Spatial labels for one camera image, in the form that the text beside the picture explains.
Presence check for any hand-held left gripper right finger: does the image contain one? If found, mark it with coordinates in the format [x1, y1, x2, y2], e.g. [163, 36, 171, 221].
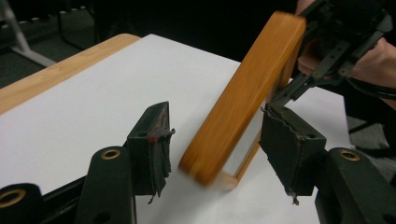
[258, 103, 328, 206]

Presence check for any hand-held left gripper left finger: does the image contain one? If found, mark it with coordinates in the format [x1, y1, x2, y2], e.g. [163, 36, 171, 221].
[126, 101, 177, 205]

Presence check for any grey metal stand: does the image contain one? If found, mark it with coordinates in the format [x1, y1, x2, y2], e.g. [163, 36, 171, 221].
[0, 0, 58, 68]

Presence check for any black cable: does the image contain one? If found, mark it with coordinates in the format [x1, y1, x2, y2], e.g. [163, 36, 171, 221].
[345, 76, 396, 102]

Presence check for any orange wooden frame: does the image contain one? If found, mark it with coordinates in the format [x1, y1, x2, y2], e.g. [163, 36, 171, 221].
[177, 10, 308, 191]

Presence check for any wooden table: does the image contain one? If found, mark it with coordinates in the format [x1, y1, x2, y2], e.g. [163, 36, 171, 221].
[0, 33, 142, 116]

